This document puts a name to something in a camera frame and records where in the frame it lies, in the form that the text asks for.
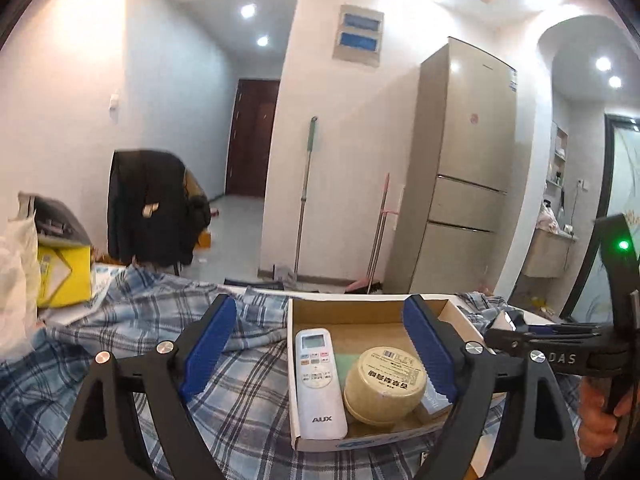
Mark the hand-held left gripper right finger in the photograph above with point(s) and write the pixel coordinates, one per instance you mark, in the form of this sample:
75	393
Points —
430	350

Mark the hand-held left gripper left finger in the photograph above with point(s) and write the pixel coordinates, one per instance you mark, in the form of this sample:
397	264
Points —
207	350

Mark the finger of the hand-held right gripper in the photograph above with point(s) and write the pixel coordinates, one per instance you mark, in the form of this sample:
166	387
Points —
560	329
510	340

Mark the beige round container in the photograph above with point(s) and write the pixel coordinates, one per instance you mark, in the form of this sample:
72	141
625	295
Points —
380	400

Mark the white remote control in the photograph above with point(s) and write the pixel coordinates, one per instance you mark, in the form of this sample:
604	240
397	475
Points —
320	400

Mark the person's right hand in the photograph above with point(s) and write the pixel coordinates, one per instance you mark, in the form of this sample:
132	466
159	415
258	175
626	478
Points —
595	420

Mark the blue plaid shirt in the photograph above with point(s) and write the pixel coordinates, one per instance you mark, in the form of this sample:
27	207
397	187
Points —
250	410

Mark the beige vanity cabinet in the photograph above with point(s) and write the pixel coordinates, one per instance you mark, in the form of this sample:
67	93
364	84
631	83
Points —
547	255

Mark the dark printed door mat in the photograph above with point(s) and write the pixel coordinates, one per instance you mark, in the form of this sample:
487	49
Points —
250	283

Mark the green flat pad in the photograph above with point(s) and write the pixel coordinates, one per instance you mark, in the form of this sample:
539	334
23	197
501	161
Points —
347	366

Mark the pink cloth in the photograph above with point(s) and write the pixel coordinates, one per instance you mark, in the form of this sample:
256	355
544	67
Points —
549	217

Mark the red broom and dustpan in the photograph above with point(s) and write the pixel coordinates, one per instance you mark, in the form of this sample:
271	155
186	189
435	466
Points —
381	210

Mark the yellow box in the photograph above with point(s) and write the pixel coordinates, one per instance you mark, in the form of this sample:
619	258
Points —
60	280

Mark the brown chair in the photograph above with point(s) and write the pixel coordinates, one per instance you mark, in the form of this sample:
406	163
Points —
194	186

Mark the beige refrigerator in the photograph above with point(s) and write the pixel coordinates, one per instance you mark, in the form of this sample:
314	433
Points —
470	170

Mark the chair with black jacket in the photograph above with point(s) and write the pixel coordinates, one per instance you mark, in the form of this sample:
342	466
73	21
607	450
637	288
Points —
145	185

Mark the grey bag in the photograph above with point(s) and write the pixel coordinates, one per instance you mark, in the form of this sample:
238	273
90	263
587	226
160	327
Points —
60	220

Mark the white plastic bag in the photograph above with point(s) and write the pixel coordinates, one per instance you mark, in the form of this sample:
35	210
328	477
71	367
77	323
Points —
15	285

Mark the dark red door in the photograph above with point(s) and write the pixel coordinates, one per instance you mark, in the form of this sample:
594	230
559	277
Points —
252	140

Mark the grey electrical panel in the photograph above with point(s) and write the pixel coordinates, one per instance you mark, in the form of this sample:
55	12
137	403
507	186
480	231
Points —
357	35

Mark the black frame glass door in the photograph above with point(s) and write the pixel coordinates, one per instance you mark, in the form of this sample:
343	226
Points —
625	185

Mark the wall niche shelf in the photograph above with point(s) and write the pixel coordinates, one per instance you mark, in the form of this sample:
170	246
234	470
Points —
557	155

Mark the white wall switch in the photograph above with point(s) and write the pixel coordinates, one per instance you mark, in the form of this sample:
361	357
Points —
114	101

